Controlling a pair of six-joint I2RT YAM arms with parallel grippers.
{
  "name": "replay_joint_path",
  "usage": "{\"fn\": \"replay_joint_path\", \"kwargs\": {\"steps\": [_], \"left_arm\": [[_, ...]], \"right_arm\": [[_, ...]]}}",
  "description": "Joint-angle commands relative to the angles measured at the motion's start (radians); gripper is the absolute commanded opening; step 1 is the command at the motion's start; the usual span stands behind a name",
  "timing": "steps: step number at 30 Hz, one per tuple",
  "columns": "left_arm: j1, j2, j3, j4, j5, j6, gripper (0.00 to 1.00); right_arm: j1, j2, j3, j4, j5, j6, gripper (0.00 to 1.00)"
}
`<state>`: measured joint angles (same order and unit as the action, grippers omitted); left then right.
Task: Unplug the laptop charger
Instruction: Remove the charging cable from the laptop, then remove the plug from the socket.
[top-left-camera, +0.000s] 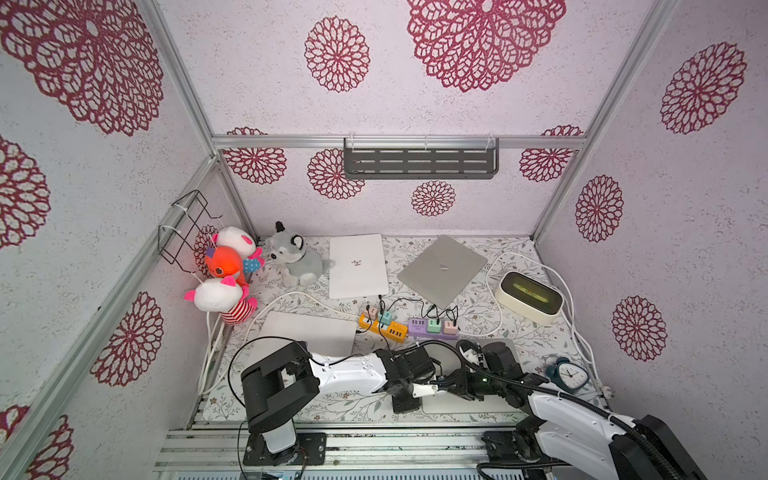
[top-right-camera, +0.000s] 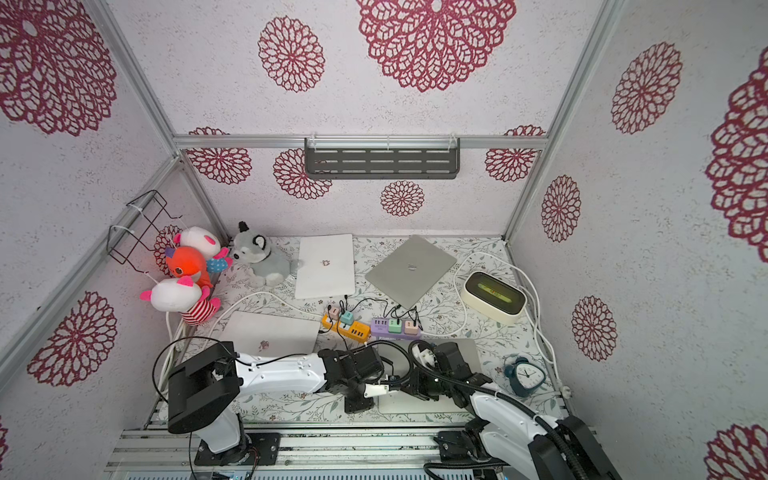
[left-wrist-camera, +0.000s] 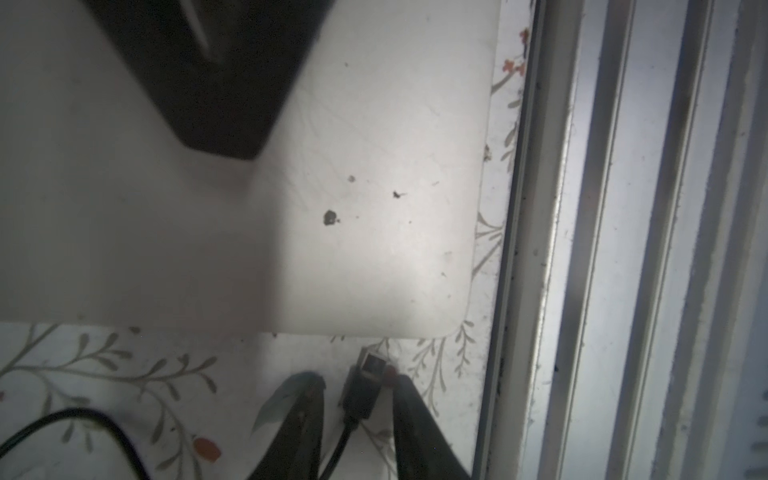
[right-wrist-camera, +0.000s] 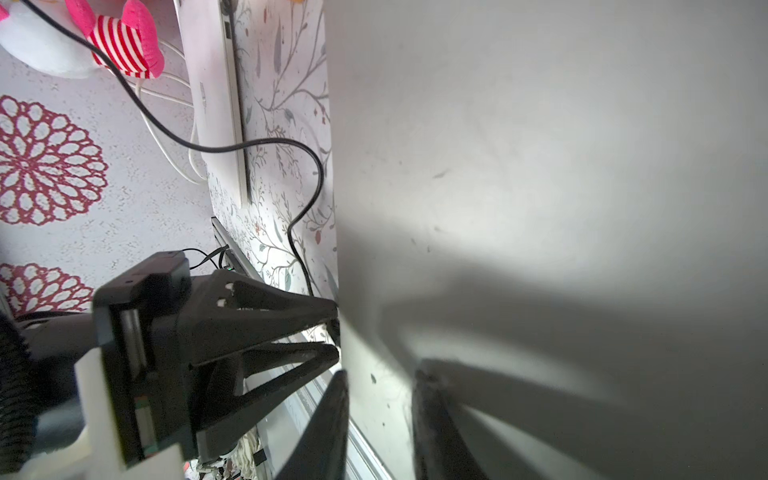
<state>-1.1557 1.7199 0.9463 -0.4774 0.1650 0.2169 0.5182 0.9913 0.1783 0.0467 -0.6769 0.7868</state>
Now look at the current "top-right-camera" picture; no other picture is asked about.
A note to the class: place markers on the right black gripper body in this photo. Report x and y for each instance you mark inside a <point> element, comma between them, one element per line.
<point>420,384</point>

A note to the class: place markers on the white laptop front left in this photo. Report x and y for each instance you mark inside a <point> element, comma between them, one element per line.
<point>269,335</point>

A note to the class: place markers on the red fox plush toy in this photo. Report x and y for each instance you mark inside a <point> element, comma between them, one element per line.
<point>187,261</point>

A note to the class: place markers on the white laptop with red logo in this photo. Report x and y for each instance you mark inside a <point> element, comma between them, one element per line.
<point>326,267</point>

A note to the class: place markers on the pink charger on purple strip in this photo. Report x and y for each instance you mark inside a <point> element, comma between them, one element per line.
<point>410,329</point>

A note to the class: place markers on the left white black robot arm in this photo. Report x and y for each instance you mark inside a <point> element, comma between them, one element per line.
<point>201,391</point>

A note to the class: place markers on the silver apple laptop front right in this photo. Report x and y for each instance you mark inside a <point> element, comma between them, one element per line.
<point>397,402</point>

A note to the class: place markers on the teal charger plug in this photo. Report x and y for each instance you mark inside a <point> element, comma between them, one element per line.
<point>347,318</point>

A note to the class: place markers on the green charger plug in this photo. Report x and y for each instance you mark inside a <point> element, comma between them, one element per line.
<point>395,326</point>

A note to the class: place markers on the orange power strip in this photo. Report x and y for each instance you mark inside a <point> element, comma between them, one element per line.
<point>359,332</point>

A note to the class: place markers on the teal alarm clock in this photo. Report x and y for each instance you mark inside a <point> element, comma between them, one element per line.
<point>524,376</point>

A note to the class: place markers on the black wire wall basket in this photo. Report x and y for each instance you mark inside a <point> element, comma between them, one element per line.
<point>149,233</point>

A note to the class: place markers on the purple power strip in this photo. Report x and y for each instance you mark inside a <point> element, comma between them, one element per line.
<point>379,329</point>

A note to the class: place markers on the silver laptop rear right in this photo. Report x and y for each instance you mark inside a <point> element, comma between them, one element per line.
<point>410,271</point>

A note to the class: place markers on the cream box with green display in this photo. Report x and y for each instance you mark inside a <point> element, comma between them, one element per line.
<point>493,298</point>

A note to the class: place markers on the grey husky plush toy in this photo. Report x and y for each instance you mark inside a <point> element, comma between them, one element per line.
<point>267,264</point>

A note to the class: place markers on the white pink plush upper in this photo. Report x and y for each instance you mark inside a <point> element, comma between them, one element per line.
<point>203,241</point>

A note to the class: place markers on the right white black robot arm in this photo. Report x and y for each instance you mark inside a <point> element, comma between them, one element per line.
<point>504,432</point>

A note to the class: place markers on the white plush striped legs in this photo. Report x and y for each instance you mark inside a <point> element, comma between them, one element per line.
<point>184,296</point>

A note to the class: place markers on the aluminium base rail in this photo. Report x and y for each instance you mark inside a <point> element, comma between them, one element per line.
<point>300,447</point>

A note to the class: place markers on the grey metal wall shelf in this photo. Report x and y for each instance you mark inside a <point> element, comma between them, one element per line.
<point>388,160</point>

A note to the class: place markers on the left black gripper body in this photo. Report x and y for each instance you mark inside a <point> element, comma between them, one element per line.
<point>356,401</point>

